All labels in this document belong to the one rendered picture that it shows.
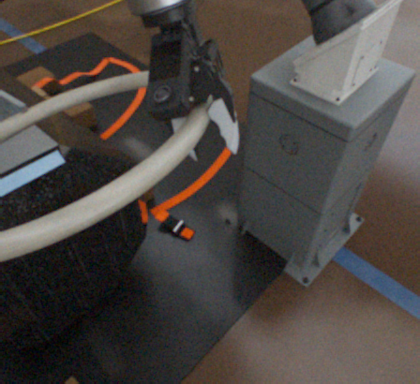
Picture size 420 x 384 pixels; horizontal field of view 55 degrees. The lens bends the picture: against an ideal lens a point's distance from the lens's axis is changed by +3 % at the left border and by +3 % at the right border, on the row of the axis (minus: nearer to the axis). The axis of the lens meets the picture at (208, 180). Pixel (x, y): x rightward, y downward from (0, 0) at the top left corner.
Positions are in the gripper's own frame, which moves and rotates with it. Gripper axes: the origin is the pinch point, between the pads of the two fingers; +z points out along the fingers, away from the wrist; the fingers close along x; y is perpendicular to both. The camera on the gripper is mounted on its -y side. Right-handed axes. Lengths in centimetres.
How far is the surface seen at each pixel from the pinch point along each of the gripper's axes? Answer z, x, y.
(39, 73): 22, 157, 180
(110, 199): -6.6, 6.5, -17.9
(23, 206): 21, 65, 25
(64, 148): 14, 57, 42
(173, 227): 85, 61, 85
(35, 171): 15, 62, 33
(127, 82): -6.5, 19.3, 21.2
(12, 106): -8.7, 41.8, 16.4
